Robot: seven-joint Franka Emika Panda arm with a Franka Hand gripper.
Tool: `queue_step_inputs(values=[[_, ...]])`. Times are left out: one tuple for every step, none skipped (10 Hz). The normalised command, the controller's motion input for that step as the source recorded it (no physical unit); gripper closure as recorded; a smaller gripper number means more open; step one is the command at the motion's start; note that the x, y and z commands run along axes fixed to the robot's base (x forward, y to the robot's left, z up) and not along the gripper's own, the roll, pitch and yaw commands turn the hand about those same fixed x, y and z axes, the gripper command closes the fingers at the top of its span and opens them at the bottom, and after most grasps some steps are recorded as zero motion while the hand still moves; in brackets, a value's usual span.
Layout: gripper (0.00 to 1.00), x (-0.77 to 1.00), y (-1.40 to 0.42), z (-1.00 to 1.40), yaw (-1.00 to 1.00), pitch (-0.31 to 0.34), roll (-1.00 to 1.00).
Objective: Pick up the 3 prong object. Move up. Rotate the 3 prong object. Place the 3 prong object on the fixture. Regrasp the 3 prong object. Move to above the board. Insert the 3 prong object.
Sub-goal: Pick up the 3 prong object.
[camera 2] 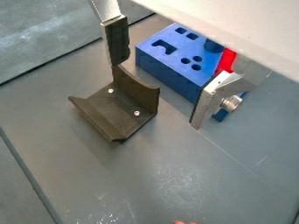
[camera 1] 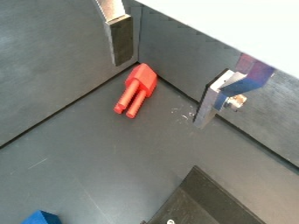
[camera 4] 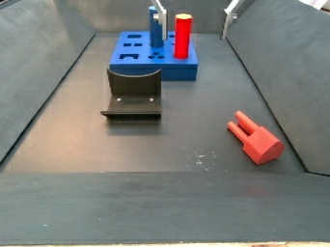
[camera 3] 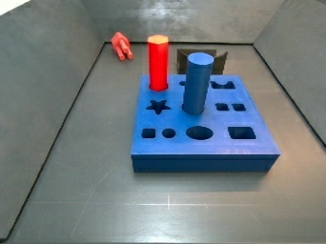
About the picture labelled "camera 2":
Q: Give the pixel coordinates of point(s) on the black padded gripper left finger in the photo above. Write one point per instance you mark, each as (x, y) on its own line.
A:
(113, 25)

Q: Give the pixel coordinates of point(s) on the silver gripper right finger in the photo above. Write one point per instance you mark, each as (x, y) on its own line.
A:
(219, 94)

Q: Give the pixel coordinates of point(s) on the black curved fixture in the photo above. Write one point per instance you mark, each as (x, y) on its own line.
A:
(120, 107)

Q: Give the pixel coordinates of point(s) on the red hexagonal peg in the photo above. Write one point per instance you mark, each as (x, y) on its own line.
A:
(225, 61)

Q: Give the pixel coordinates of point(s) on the blue shape sorter block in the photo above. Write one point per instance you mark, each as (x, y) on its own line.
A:
(180, 58)

